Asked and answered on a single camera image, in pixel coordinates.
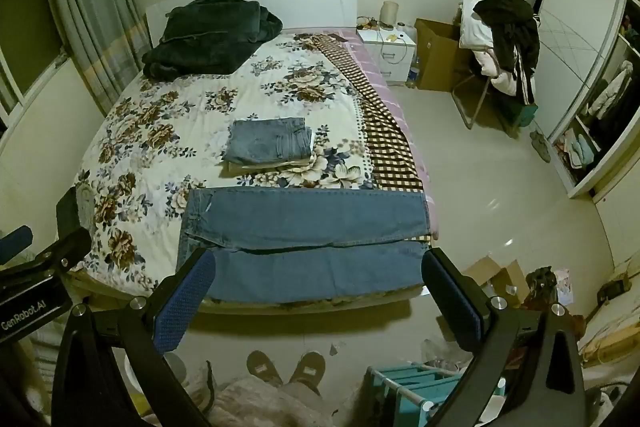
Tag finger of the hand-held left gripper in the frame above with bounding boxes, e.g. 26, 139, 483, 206
15, 227, 92, 280
0, 226, 34, 266

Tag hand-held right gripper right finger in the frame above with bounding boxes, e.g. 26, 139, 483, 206
422, 248, 586, 427

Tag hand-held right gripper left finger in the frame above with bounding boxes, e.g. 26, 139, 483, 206
50, 248, 217, 427

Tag blue jeans pants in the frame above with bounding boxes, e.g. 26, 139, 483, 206
176, 188, 432, 304

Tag folded beige pants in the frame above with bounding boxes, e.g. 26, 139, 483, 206
222, 154, 318, 175

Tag flattened cardboard piece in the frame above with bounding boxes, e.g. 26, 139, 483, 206
464, 256, 530, 309

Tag dark bag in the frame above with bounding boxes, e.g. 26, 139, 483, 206
524, 266, 560, 309

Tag blue storage rack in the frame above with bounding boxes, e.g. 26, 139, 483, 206
366, 364, 478, 427

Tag brown slipper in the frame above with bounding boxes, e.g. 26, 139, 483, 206
247, 349, 284, 389
289, 351, 327, 394

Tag person's legs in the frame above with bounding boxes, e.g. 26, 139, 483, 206
212, 377, 333, 427

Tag floral printed blanket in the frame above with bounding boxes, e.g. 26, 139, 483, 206
70, 31, 383, 303

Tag brown checkered cloth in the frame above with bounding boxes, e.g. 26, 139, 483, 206
307, 34, 427, 194

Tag grey slippers pair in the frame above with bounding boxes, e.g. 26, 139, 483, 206
529, 129, 553, 164

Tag folded blue jeans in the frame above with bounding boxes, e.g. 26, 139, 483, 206
221, 118, 313, 164

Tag metal folding chair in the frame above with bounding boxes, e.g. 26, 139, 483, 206
451, 42, 538, 138

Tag pink bed sheet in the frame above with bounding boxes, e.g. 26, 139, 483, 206
337, 26, 442, 242

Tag brown cardboard box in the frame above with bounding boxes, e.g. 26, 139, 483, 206
413, 18, 475, 94

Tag white nightstand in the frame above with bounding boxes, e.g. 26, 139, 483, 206
356, 26, 419, 86

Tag dark green blanket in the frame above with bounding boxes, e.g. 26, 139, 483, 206
142, 0, 284, 80

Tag white garment pile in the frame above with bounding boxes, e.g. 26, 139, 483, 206
459, 0, 523, 96

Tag black garment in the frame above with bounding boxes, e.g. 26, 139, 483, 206
472, 0, 542, 106

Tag white wardrobe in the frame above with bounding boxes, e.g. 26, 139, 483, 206
521, 0, 640, 200

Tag window frame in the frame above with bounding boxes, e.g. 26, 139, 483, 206
0, 36, 68, 130

